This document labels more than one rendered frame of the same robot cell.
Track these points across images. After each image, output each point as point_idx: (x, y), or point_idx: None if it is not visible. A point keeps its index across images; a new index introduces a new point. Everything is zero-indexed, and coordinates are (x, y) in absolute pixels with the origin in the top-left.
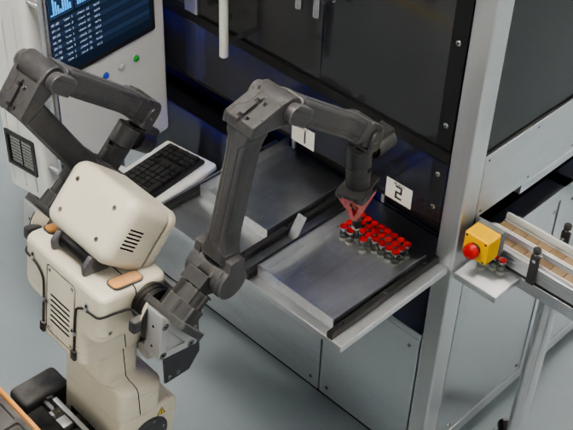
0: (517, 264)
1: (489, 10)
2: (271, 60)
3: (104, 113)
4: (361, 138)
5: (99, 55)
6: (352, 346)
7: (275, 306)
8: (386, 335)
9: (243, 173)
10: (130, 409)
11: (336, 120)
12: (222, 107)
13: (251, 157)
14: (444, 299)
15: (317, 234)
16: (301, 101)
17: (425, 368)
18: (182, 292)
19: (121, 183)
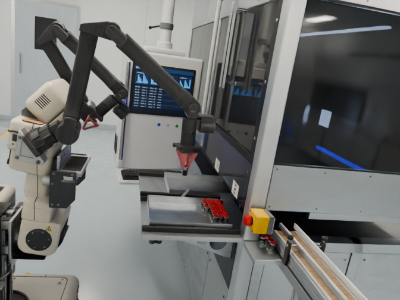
0: (281, 249)
1: (277, 52)
2: (216, 127)
3: (154, 141)
4: (181, 101)
5: (157, 112)
6: (209, 296)
7: (196, 269)
8: (218, 289)
9: (78, 59)
10: (27, 211)
11: (159, 72)
12: (212, 168)
13: (85, 50)
14: (238, 262)
15: (191, 201)
16: (125, 35)
17: None
18: (41, 127)
19: (63, 84)
